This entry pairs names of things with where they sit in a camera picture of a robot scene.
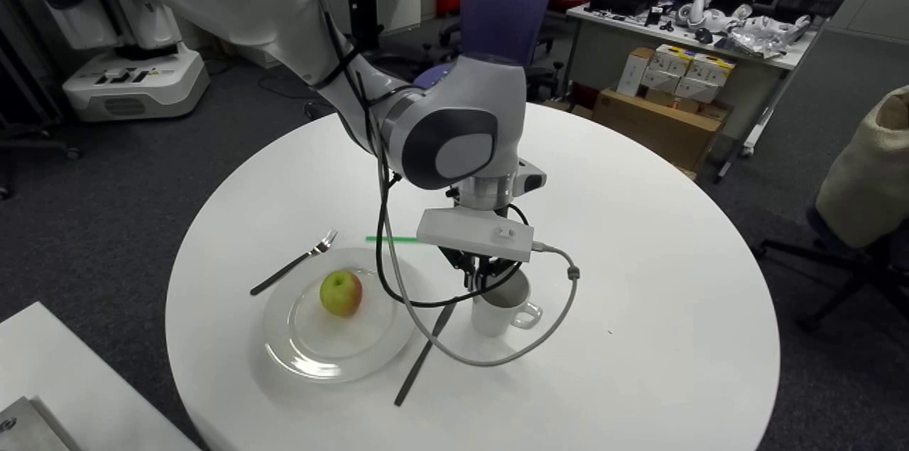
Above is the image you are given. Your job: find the white mug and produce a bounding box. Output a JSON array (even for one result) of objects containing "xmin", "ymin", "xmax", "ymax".
[{"xmin": 471, "ymin": 267, "xmax": 545, "ymax": 339}]

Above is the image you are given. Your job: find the black knife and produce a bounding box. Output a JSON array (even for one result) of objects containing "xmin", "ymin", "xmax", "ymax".
[{"xmin": 393, "ymin": 300, "xmax": 457, "ymax": 408}]

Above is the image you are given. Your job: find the green red apple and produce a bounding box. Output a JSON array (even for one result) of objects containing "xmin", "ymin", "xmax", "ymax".
[{"xmin": 318, "ymin": 270, "xmax": 364, "ymax": 319}]

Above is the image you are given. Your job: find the clear glass plate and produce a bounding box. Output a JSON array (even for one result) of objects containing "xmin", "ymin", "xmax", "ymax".
[{"xmin": 262, "ymin": 246, "xmax": 420, "ymax": 385}]

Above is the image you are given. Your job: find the black fork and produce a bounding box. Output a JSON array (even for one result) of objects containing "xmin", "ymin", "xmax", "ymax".
[{"xmin": 249, "ymin": 229, "xmax": 339, "ymax": 297}]

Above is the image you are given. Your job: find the large cardboard box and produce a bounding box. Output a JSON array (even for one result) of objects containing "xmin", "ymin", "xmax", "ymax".
[{"xmin": 591, "ymin": 88, "xmax": 726, "ymax": 173}]

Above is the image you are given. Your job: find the white desk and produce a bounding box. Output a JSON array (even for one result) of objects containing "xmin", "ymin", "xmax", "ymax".
[{"xmin": 563, "ymin": 2, "xmax": 826, "ymax": 184}]

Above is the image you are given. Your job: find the purple office chair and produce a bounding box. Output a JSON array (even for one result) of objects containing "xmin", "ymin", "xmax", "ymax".
[{"xmin": 410, "ymin": 0, "xmax": 563, "ymax": 105}]

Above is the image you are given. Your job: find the stack of white boxes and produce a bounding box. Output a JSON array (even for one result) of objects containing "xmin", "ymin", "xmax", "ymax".
[{"xmin": 616, "ymin": 44, "xmax": 737, "ymax": 106}]

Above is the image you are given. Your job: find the heap of white gadgets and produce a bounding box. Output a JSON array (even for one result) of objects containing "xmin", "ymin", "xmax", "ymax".
[{"xmin": 643, "ymin": 0, "xmax": 815, "ymax": 59}]

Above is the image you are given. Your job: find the white mobile robot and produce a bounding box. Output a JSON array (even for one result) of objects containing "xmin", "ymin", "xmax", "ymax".
[{"xmin": 26, "ymin": 0, "xmax": 212, "ymax": 124}]

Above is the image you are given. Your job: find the chair with cream coat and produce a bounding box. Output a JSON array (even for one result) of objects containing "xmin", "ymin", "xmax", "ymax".
[{"xmin": 751, "ymin": 85, "xmax": 909, "ymax": 333}]

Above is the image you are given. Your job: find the white side table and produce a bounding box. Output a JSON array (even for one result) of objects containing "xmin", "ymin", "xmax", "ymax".
[{"xmin": 0, "ymin": 301, "xmax": 201, "ymax": 451}]

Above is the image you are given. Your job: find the grey metal box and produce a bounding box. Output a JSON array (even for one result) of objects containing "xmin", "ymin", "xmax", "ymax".
[{"xmin": 0, "ymin": 396, "xmax": 84, "ymax": 451}]

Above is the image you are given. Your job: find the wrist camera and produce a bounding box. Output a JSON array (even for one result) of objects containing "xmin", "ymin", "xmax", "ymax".
[{"xmin": 416, "ymin": 207, "xmax": 535, "ymax": 263}]

